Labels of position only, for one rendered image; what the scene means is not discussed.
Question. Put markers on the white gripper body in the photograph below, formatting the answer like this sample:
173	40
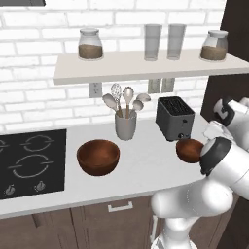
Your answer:
215	129

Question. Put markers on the black hob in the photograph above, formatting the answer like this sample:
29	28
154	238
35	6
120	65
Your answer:
32	162

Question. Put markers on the grey hob knob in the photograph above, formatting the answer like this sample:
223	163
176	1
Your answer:
40	186
9	190

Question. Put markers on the glass jar with brown filling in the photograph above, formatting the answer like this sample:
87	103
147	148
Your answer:
90	44
214	46

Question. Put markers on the grey wall switch plate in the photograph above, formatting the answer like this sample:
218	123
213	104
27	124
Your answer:
168	84
154	85

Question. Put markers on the white wall shelf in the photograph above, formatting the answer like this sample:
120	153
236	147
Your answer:
146	66

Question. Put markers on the grey utensil pot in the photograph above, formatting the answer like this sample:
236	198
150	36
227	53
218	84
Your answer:
125	128

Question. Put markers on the dark range hood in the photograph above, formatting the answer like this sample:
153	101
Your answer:
21	2

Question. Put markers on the small brown wooden bowl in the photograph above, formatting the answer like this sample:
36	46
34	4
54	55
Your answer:
188	149

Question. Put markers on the clear drinking glass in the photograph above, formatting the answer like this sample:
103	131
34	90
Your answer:
152	42
176	41

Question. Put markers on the brown cupboard door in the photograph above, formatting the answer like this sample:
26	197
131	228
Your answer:
32	231

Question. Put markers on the dark grey toaster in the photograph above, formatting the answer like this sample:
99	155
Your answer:
174	117

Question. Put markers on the white wall outlet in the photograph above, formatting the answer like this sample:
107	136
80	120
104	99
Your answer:
95	89

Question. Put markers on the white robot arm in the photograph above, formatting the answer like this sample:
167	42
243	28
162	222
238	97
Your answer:
207	194

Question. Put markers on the large brown wooden bowl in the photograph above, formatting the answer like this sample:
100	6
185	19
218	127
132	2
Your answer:
98	157

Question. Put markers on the brown drawer front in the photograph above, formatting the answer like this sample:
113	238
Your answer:
113	227

